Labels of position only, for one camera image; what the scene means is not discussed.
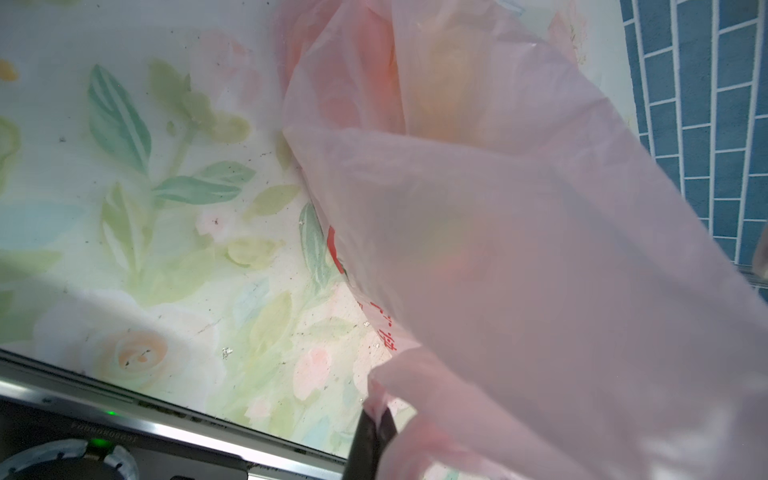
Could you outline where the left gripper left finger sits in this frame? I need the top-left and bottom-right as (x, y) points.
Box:
(341, 411), (378, 480)

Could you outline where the pink plastic bag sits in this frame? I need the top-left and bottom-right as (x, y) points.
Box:
(282, 1), (767, 479)

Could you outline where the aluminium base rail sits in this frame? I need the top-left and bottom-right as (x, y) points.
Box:
(1, 351), (345, 479)

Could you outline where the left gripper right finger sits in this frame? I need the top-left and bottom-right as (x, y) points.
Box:
(374, 409), (398, 456)

